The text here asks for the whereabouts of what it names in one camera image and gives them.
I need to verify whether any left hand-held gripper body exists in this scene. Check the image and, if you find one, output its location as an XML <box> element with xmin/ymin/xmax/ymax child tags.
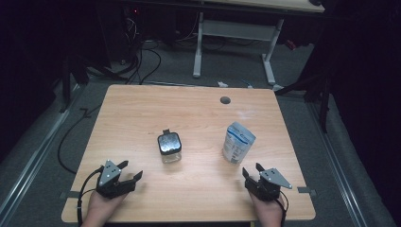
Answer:
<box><xmin>96</xmin><ymin>159</ymin><xmax>137</xmax><ymax>200</ymax></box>

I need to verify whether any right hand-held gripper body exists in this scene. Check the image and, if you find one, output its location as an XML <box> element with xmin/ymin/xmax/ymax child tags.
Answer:
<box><xmin>244</xmin><ymin>167</ymin><xmax>293</xmax><ymax>202</ymax></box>

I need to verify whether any white and blue pouch bag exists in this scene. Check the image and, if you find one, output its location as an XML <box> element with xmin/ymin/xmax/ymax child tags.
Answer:
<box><xmin>221</xmin><ymin>121</ymin><xmax>257</xmax><ymax>165</ymax></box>

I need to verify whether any clear jar with black lid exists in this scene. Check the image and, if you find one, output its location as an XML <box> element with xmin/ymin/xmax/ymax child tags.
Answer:
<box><xmin>157</xmin><ymin>128</ymin><xmax>183</xmax><ymax>165</ymax></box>

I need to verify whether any person's right hand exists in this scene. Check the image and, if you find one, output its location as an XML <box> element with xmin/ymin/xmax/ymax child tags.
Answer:
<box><xmin>249</xmin><ymin>192</ymin><xmax>285</xmax><ymax>227</ymax></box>

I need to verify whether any person's left hand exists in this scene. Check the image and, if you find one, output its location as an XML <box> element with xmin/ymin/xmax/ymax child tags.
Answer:
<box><xmin>82</xmin><ymin>191</ymin><xmax>129</xmax><ymax>227</ymax></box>

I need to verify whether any black stand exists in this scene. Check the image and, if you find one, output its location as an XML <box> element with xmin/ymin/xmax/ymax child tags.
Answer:
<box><xmin>60</xmin><ymin>53</ymin><xmax>91</xmax><ymax>114</ymax></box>
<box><xmin>273</xmin><ymin>69</ymin><xmax>332</xmax><ymax>133</ymax></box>

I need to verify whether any white-framed desk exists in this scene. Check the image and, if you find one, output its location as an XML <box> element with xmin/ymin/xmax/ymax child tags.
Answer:
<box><xmin>192</xmin><ymin>0</ymin><xmax>325</xmax><ymax>93</ymax></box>

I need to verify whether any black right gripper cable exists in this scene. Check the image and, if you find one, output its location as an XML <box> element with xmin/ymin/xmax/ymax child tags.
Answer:
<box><xmin>277</xmin><ymin>189</ymin><xmax>289</xmax><ymax>227</ymax></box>

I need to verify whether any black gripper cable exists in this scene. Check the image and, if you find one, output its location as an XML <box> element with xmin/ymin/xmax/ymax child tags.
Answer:
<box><xmin>277</xmin><ymin>189</ymin><xmax>289</xmax><ymax>227</ymax></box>
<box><xmin>77</xmin><ymin>166</ymin><xmax>105</xmax><ymax>227</ymax></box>

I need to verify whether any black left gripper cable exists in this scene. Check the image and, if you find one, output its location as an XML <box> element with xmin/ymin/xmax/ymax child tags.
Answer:
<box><xmin>77</xmin><ymin>166</ymin><xmax>105</xmax><ymax>227</ymax></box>

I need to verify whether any black floor cable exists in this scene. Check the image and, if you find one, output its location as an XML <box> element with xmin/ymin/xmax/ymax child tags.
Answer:
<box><xmin>57</xmin><ymin>105</ymin><xmax>103</xmax><ymax>175</ymax></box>

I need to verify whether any metal floor rail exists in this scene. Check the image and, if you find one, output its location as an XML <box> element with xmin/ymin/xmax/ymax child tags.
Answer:
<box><xmin>306</xmin><ymin>100</ymin><xmax>370</xmax><ymax>227</ymax></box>
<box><xmin>0</xmin><ymin>83</ymin><xmax>86</xmax><ymax>218</ymax></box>

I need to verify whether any bundle of black cables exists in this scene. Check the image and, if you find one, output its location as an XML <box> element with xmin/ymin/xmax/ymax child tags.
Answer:
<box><xmin>121</xmin><ymin>9</ymin><xmax>163</xmax><ymax>85</ymax></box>

